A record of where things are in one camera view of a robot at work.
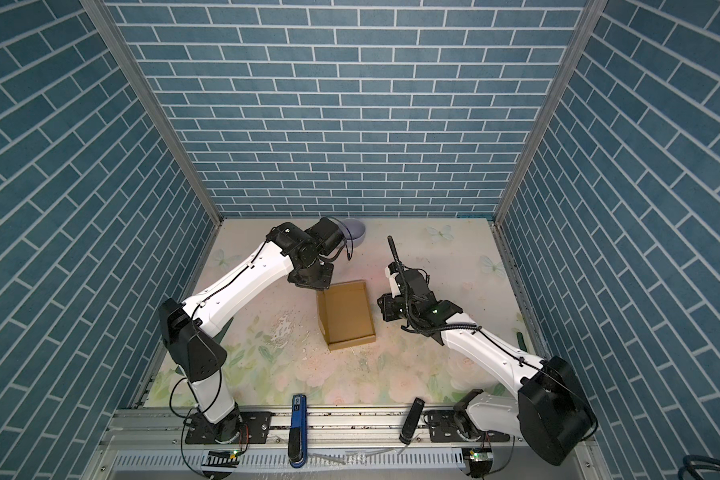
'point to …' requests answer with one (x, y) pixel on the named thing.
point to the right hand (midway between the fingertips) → (378, 297)
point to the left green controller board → (222, 459)
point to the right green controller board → (478, 456)
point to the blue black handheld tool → (297, 442)
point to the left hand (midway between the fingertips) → (322, 284)
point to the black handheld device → (412, 421)
